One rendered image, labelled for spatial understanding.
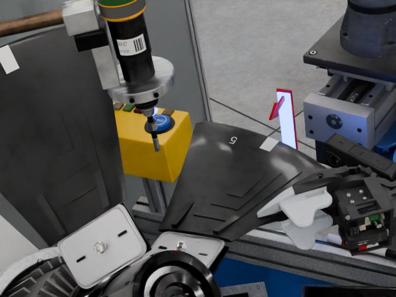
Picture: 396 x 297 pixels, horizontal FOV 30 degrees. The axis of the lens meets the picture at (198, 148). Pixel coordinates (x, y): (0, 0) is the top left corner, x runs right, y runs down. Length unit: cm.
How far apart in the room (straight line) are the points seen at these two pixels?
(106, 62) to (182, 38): 162
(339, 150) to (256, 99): 225
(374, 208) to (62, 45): 42
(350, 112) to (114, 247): 69
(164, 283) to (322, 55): 81
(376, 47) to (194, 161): 56
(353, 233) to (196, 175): 23
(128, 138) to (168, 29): 98
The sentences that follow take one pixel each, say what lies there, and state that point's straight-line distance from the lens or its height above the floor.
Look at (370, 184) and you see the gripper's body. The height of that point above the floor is 121.
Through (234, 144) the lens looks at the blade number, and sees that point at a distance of 105.
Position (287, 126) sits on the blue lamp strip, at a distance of 117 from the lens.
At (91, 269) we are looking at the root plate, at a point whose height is 124.
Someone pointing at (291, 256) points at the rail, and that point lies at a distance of 137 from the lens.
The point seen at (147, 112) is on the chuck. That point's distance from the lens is 76.
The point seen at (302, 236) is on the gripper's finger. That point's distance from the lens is 94.
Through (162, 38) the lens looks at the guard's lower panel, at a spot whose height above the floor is 76.
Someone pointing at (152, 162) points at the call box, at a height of 103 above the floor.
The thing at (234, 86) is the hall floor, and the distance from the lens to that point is 333.
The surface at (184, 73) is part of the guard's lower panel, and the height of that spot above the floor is 59.
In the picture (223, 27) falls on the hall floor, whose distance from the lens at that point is 380.
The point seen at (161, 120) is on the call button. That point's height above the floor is 108.
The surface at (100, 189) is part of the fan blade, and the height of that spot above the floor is 130.
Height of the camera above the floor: 182
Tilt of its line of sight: 37 degrees down
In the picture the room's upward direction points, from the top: 12 degrees counter-clockwise
